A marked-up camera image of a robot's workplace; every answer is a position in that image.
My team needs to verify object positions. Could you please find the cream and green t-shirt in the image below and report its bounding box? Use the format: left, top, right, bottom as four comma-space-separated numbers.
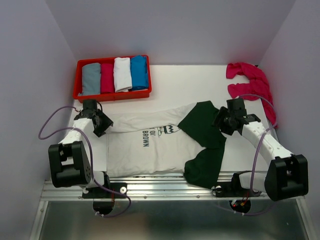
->
106, 101, 226, 189

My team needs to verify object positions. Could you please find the red plastic tray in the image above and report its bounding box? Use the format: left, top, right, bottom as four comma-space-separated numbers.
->
72, 54, 152, 103

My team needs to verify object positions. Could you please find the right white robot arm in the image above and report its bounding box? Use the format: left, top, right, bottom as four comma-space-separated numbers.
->
213, 98, 309, 202

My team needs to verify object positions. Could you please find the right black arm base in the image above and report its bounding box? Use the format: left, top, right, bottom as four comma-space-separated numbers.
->
210, 171, 266, 198

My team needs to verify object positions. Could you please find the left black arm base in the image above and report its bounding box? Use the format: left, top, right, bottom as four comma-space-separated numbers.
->
82, 173, 128, 200

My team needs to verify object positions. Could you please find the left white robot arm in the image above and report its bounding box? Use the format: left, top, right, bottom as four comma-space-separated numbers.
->
48, 99, 113, 197

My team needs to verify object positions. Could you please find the magenta crumpled t-shirt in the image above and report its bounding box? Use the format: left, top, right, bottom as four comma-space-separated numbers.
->
226, 62, 278, 127

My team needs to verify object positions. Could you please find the white rolled t-shirt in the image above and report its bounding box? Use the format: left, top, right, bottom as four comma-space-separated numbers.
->
113, 57, 133, 93

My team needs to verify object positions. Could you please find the magenta rolled t-shirt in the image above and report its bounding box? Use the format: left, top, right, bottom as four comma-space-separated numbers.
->
100, 63, 115, 94

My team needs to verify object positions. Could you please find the grey rolled t-shirt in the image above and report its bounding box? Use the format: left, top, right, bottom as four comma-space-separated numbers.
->
78, 62, 101, 96

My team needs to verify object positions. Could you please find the blue rolled t-shirt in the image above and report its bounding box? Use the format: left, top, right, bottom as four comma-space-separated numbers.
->
130, 55, 149, 91

